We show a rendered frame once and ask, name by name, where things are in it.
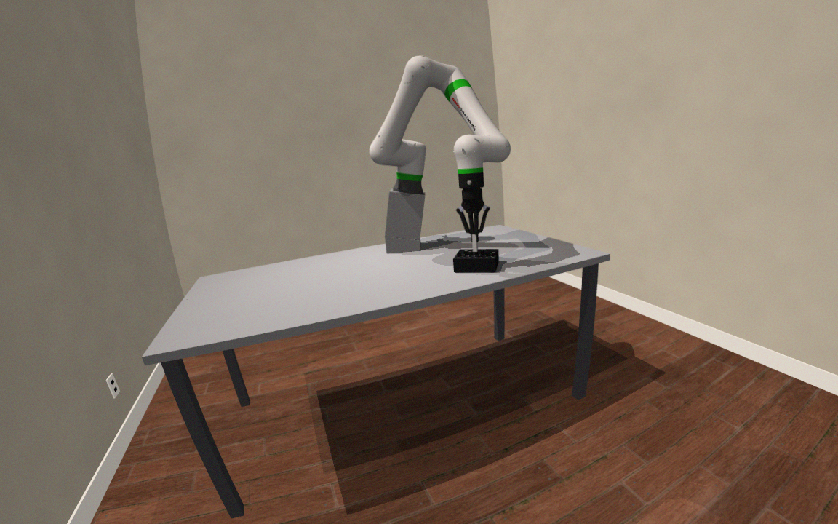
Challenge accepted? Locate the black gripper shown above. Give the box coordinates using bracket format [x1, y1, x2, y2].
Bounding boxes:
[456, 189, 490, 252]

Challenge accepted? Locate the black lighting desk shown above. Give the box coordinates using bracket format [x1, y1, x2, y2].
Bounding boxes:
[453, 249, 499, 273]

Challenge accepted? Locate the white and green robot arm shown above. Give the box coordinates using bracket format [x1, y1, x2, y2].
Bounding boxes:
[370, 56, 511, 194]

